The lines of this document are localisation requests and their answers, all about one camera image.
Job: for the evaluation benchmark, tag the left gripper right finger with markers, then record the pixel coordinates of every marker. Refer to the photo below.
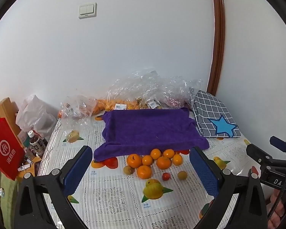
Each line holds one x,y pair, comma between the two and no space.
250,208

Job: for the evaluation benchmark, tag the purple towel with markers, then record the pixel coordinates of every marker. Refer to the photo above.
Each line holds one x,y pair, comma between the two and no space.
129,132

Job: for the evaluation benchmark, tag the fruit print plastic tablecloth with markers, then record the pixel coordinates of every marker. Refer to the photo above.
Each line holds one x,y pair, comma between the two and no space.
108,198

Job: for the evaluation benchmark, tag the grey checked star cushion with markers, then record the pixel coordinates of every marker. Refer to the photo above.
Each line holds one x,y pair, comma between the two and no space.
213,118

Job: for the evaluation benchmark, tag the white wall light switch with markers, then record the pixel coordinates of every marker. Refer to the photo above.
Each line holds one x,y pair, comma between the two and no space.
87,11

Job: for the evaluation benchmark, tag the brownish green longan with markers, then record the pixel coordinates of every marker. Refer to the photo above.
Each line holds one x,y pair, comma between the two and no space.
128,170
182,175

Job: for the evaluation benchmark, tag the large orange with stem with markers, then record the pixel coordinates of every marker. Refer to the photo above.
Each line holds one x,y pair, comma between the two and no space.
134,161

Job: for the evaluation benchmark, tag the oval orange kumquat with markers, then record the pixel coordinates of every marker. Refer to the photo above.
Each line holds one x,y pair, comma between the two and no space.
169,153

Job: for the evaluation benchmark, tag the clear plastic bag of fruit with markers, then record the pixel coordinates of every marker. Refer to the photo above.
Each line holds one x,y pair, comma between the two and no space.
148,90

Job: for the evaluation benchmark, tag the small orange tangerine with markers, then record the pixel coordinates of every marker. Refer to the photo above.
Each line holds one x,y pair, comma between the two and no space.
155,154

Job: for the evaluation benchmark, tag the orange tangerine front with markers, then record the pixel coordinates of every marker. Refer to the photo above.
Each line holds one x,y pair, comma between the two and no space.
144,172

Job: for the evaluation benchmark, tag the brown wooden door frame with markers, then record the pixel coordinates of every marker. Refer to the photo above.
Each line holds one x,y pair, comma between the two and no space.
218,46

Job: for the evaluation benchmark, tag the white cap drink bottle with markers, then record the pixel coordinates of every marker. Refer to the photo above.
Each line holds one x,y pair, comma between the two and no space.
36,142

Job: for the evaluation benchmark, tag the small orange kumquat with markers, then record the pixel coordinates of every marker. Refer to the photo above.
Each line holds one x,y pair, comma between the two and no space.
177,160

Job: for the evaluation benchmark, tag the person's right hand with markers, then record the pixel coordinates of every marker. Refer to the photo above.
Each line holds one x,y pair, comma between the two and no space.
274,221

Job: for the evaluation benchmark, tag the large round orange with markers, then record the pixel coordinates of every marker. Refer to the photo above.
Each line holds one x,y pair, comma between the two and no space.
163,163

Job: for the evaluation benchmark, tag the red paper bag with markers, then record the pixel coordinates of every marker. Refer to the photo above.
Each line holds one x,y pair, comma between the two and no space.
11,152

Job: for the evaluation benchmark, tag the small red fruit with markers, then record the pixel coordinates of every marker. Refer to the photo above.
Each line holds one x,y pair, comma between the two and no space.
166,176

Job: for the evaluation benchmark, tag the white plastic bag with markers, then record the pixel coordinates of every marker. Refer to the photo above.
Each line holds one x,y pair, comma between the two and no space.
33,115

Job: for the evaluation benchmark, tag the small clear plastic bag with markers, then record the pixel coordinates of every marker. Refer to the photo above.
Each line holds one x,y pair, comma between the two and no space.
77,108

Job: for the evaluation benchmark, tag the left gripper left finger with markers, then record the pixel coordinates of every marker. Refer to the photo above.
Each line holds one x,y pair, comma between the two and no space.
31,210

